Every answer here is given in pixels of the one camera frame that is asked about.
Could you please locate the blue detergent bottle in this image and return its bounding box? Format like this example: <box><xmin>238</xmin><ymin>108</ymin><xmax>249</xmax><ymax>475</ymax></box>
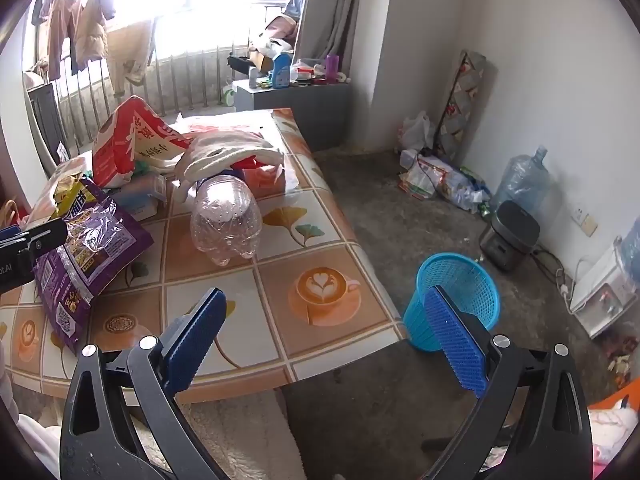
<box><xmin>272</xmin><ymin>51</ymin><xmax>293</xmax><ymax>88</ymax></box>

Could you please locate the pink hanging garment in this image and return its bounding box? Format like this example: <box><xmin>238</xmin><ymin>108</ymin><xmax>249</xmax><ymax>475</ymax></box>
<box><xmin>47</xmin><ymin>0</ymin><xmax>81</xmax><ymax>81</ymax></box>

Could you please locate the large blue water jug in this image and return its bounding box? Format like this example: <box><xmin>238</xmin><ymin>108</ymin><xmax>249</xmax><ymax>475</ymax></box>
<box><xmin>490</xmin><ymin>145</ymin><xmax>551</xmax><ymax>216</ymax></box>

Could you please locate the tile pattern tablecloth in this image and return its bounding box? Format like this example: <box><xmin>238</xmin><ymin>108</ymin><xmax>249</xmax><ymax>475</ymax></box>
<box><xmin>0</xmin><ymin>107</ymin><xmax>408</xmax><ymax>403</ymax></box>

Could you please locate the cardboard box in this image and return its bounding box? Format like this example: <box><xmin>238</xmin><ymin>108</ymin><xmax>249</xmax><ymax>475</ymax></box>
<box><xmin>247</xmin><ymin>47</ymin><xmax>276</xmax><ymax>73</ymax></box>

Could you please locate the cream fluffy rug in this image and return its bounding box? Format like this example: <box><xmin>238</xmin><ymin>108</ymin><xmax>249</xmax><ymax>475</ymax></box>
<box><xmin>135</xmin><ymin>390</ymin><xmax>306</xmax><ymax>480</ymax></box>

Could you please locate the red white printed sack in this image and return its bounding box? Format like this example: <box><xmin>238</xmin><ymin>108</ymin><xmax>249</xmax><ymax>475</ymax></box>
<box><xmin>91</xmin><ymin>95</ymin><xmax>193</xmax><ymax>191</ymax></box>

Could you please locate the grey rice cooker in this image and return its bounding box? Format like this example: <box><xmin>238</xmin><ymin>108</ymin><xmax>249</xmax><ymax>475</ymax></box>
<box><xmin>479</xmin><ymin>200</ymin><xmax>542</xmax><ymax>273</ymax></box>

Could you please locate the metal window railing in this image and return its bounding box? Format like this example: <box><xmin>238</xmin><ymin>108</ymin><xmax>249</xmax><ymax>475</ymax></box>
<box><xmin>25</xmin><ymin>2</ymin><xmax>281</xmax><ymax>146</ymax></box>

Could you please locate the grey curtain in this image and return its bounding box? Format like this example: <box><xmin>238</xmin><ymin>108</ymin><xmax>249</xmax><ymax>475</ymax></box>
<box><xmin>295</xmin><ymin>0</ymin><xmax>366</xmax><ymax>78</ymax></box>

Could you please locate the pink cloth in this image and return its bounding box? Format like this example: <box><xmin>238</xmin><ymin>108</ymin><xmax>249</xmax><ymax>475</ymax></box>
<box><xmin>585</xmin><ymin>380</ymin><xmax>640</xmax><ymax>466</ymax></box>

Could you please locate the patterned folded board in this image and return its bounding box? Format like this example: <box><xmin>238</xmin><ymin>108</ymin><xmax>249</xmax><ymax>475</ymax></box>
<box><xmin>432</xmin><ymin>49</ymin><xmax>488</xmax><ymax>161</ymax></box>

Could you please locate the beige hanging jacket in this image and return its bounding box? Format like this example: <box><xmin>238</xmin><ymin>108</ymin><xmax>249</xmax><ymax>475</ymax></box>
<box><xmin>75</xmin><ymin>0</ymin><xmax>118</xmax><ymax>63</ymax></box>

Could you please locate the clear bag with red print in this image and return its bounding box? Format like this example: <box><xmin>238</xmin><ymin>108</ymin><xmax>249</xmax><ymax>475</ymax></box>
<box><xmin>235</xmin><ymin>157</ymin><xmax>301</xmax><ymax>201</ymax></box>

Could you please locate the cream hanging garment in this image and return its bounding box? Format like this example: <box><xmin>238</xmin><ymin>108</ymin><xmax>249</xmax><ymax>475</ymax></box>
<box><xmin>107</xmin><ymin>20</ymin><xmax>156</xmax><ymax>98</ymax></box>

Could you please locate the pile of food packets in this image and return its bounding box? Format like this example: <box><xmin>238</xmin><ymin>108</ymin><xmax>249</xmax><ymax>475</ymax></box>
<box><xmin>398</xmin><ymin>152</ymin><xmax>493</xmax><ymax>216</ymax></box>

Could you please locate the blue medicine box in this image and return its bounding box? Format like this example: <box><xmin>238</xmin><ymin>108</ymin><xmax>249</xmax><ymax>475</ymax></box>
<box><xmin>117</xmin><ymin>175</ymin><xmax>168</xmax><ymax>221</ymax></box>

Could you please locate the white water dispenser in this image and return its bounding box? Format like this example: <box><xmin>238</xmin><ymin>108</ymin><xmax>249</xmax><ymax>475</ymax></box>
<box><xmin>570</xmin><ymin>245</ymin><xmax>640</xmax><ymax>338</ymax></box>

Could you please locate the small colourful toys pile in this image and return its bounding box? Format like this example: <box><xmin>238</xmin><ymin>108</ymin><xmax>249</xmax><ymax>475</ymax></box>
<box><xmin>602</xmin><ymin>332</ymin><xmax>638</xmax><ymax>378</ymax></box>

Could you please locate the clear plastic bottle blue label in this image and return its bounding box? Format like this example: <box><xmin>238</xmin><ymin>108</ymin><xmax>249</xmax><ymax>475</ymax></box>
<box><xmin>190</xmin><ymin>170</ymin><xmax>263</xmax><ymax>267</ymax></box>

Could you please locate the crumpled white plastic bag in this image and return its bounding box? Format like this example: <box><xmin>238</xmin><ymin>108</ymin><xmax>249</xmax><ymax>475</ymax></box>
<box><xmin>397</xmin><ymin>110</ymin><xmax>436</xmax><ymax>153</ymax></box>

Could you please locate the water jug on dispenser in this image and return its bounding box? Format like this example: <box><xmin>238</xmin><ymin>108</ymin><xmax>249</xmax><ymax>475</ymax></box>
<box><xmin>617</xmin><ymin>215</ymin><xmax>640</xmax><ymax>266</ymax></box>

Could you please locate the blue denim garment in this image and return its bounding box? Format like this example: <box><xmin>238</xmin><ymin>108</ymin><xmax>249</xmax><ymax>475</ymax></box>
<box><xmin>265</xmin><ymin>0</ymin><xmax>313</xmax><ymax>41</ymax></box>

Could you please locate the dark chair back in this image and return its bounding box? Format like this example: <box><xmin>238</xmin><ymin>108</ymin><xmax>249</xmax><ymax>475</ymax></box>
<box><xmin>27</xmin><ymin>82</ymin><xmax>68</xmax><ymax>161</ymax></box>

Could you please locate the purple yellow snack bag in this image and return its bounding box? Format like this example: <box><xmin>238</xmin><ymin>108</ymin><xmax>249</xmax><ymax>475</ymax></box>
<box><xmin>32</xmin><ymin>172</ymin><xmax>155</xmax><ymax>356</ymax></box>

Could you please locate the beige snack bag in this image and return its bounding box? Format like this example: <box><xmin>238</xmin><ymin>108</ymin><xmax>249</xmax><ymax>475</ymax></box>
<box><xmin>25</xmin><ymin>155</ymin><xmax>93</xmax><ymax>226</ymax></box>

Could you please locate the blue plastic mesh basket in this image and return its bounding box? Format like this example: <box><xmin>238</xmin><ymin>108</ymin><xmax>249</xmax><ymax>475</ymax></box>
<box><xmin>402</xmin><ymin>252</ymin><xmax>502</xmax><ymax>353</ymax></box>

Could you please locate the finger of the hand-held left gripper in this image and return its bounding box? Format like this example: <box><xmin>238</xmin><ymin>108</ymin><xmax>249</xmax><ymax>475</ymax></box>
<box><xmin>0</xmin><ymin>217</ymin><xmax>68</xmax><ymax>261</ymax></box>

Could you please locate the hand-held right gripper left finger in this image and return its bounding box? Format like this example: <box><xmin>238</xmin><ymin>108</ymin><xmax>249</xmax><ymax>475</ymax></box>
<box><xmin>59</xmin><ymin>287</ymin><xmax>231</xmax><ymax>480</ymax></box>

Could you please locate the grey cabinet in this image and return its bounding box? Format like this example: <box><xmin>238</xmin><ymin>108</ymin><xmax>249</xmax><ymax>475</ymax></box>
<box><xmin>232</xmin><ymin>79</ymin><xmax>351</xmax><ymax>111</ymax></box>

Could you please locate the wall outlet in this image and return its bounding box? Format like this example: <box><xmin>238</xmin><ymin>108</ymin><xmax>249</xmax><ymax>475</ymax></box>
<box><xmin>570</xmin><ymin>204</ymin><xmax>599</xmax><ymax>237</ymax></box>

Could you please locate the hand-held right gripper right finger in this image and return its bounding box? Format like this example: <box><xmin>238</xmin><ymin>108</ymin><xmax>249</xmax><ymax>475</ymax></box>
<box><xmin>424</xmin><ymin>285</ymin><xmax>593</xmax><ymax>480</ymax></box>

